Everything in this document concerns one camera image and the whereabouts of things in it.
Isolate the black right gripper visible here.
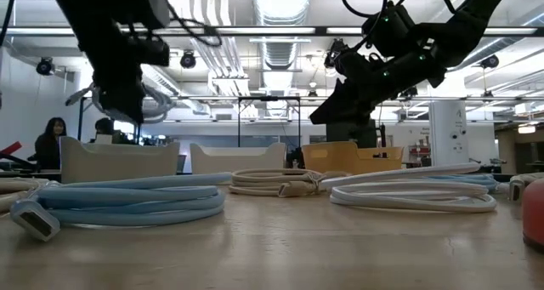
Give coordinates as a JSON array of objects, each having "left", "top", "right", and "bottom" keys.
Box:
[{"left": 309, "top": 47, "right": 447, "bottom": 125}]

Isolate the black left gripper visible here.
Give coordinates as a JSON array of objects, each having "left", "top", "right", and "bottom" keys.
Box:
[{"left": 87, "top": 38, "right": 148, "bottom": 124}]

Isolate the pale USB cable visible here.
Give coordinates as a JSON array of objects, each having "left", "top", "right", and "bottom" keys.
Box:
[{"left": 64, "top": 81, "right": 176, "bottom": 125}]

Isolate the light blue USB cable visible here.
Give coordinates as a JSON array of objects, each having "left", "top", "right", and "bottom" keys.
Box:
[
  {"left": 8, "top": 172, "right": 233, "bottom": 242},
  {"left": 424, "top": 173, "right": 501, "bottom": 193}
]

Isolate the beige USB cable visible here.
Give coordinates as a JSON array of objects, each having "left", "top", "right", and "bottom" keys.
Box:
[
  {"left": 0, "top": 177, "right": 50, "bottom": 217},
  {"left": 228, "top": 168, "right": 349, "bottom": 198}
]

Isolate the dark box-shaped equipment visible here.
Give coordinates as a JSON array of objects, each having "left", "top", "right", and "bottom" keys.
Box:
[{"left": 326, "top": 119, "right": 380, "bottom": 149}]

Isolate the person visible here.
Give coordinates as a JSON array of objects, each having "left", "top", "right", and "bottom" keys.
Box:
[
  {"left": 33, "top": 117, "right": 68, "bottom": 171},
  {"left": 88, "top": 117, "right": 128, "bottom": 145}
]

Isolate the black ceiling spotlight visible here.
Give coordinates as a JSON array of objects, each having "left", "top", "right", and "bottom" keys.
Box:
[
  {"left": 479, "top": 54, "right": 501, "bottom": 70},
  {"left": 35, "top": 57, "right": 55, "bottom": 77},
  {"left": 179, "top": 50, "right": 198, "bottom": 70}
]

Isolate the white pillar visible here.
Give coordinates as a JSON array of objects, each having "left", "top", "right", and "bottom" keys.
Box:
[{"left": 428, "top": 100, "right": 471, "bottom": 168}]

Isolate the long ceiling light strip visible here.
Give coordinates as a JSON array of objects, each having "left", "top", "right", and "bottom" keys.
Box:
[{"left": 0, "top": 25, "right": 544, "bottom": 38}]

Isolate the white plastic bin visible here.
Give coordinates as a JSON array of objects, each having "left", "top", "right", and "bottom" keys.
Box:
[{"left": 190, "top": 142, "right": 288, "bottom": 175}]

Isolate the red angled bar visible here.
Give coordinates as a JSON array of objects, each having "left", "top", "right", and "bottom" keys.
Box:
[{"left": 0, "top": 140, "right": 23, "bottom": 156}]

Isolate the red desk lamp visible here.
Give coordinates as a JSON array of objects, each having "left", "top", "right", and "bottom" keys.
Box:
[{"left": 521, "top": 178, "right": 544, "bottom": 252}]

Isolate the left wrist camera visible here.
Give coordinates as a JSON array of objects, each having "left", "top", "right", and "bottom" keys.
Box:
[{"left": 127, "top": 34, "right": 171, "bottom": 68}]

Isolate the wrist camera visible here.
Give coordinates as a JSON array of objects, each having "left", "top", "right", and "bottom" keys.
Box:
[
  {"left": 361, "top": 3, "right": 417, "bottom": 58},
  {"left": 127, "top": 34, "right": 171, "bottom": 68}
]

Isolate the black metal stand frame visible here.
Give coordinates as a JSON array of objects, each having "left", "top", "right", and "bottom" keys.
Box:
[{"left": 236, "top": 95, "right": 302, "bottom": 149}]

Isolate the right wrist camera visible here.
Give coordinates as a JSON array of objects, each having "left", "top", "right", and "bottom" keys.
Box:
[{"left": 361, "top": 3, "right": 417, "bottom": 58}]

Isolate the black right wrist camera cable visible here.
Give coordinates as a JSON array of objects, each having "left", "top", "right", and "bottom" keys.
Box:
[{"left": 339, "top": 0, "right": 458, "bottom": 19}]

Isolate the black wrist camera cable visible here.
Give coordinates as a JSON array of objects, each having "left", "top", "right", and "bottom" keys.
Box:
[
  {"left": 163, "top": 0, "right": 223, "bottom": 48},
  {"left": 339, "top": 0, "right": 458, "bottom": 19}
]

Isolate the black left wrist camera cable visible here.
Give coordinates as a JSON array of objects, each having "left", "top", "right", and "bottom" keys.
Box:
[{"left": 163, "top": 0, "right": 223, "bottom": 48}]

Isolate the silver ceiling duct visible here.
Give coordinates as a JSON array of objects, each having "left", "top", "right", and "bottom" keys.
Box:
[{"left": 252, "top": 0, "right": 311, "bottom": 119}]

